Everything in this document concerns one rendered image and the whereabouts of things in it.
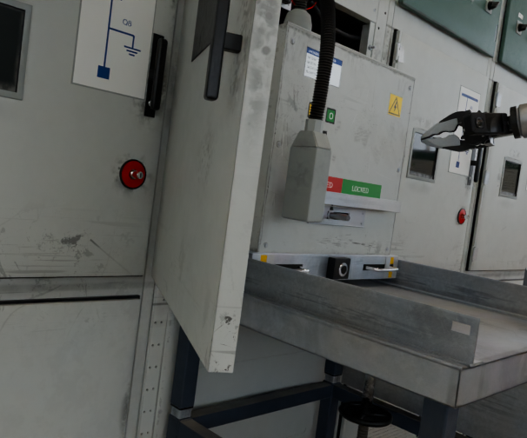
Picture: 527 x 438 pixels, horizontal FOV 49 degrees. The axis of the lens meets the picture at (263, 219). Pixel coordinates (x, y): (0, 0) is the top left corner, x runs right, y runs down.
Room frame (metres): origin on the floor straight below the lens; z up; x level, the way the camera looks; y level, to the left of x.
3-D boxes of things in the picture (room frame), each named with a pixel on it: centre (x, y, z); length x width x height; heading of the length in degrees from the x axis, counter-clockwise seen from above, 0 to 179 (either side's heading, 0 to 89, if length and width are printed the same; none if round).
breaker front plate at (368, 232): (1.34, -0.17, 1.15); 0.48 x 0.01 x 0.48; 135
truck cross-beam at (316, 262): (1.35, -0.16, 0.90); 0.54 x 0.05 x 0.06; 135
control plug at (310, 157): (1.14, -0.07, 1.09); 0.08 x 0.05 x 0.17; 45
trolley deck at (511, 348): (1.24, -0.28, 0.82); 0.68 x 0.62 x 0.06; 45
